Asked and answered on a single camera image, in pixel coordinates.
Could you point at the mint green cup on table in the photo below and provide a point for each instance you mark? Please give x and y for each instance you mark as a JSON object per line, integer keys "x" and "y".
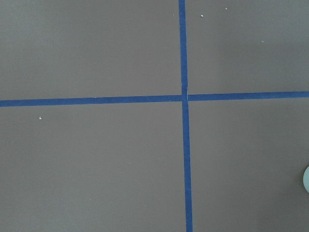
{"x": 306, "y": 179}

